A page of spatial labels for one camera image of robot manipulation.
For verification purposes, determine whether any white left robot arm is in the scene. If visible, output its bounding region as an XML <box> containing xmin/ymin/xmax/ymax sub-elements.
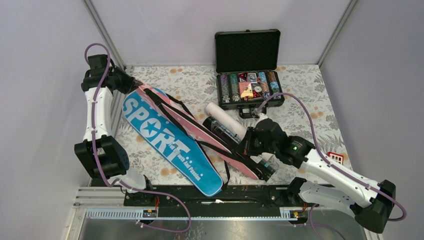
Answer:
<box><xmin>74</xmin><ymin>54</ymin><xmax>155</xmax><ymax>206</ymax></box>

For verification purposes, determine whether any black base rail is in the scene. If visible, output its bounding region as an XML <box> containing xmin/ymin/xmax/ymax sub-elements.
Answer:
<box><xmin>123</xmin><ymin>185</ymin><xmax>312</xmax><ymax>217</ymax></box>

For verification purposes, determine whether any black poker chip case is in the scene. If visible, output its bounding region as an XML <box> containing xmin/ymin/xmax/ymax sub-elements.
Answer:
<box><xmin>214</xmin><ymin>29</ymin><xmax>285</xmax><ymax>119</ymax></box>

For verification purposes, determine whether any red grid block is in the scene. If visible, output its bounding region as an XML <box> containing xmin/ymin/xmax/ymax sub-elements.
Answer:
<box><xmin>327</xmin><ymin>151</ymin><xmax>344</xmax><ymax>165</ymax></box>

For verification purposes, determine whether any black shuttlecock tube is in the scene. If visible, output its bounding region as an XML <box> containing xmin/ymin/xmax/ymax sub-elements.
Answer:
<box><xmin>202</xmin><ymin>116</ymin><xmax>275</xmax><ymax>181</ymax></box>

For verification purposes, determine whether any blue racket cover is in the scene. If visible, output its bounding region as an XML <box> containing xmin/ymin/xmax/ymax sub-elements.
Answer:
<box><xmin>122</xmin><ymin>91</ymin><xmax>225</xmax><ymax>197</ymax></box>

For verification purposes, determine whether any pink racket cover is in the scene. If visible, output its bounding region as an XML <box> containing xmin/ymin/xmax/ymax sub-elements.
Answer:
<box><xmin>135</xmin><ymin>84</ymin><xmax>272</xmax><ymax>181</ymax></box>

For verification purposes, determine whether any aluminium slotted rail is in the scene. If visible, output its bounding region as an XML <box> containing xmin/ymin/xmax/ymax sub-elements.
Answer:
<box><xmin>85</xmin><ymin>207</ymin><xmax>301</xmax><ymax>222</ymax></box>

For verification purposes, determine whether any white cardboard tube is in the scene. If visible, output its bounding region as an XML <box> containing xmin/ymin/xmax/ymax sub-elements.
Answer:
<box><xmin>204</xmin><ymin>101</ymin><xmax>276</xmax><ymax>163</ymax></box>

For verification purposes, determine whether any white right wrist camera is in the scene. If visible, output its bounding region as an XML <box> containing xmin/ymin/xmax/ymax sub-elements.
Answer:
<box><xmin>256</xmin><ymin>112</ymin><xmax>269</xmax><ymax>123</ymax></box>

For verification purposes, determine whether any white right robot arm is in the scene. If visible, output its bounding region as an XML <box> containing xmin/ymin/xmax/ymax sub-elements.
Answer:
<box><xmin>235</xmin><ymin>118</ymin><xmax>396</xmax><ymax>234</ymax></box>

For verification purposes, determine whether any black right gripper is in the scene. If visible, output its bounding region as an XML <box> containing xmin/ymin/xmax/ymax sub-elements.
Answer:
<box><xmin>235</xmin><ymin>126</ymin><xmax>278</xmax><ymax>156</ymax></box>

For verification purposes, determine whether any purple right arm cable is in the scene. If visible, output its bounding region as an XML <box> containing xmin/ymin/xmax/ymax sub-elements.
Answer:
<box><xmin>255</xmin><ymin>92</ymin><xmax>408</xmax><ymax>222</ymax></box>

